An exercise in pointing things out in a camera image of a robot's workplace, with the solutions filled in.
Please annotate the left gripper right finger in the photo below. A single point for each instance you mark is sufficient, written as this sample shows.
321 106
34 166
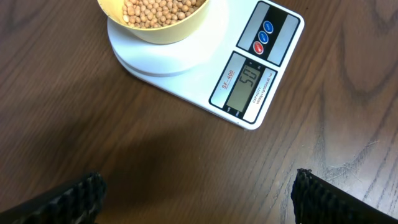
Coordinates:
316 201

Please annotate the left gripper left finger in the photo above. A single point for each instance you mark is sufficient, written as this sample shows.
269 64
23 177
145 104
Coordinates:
73 202

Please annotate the soybeans in bowl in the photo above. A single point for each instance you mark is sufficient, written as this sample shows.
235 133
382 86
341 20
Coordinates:
152 14

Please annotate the white digital kitchen scale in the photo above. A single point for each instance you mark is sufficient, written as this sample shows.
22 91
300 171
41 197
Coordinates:
230 66

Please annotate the pale yellow bowl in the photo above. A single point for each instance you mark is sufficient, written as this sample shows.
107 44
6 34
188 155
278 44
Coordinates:
163 35

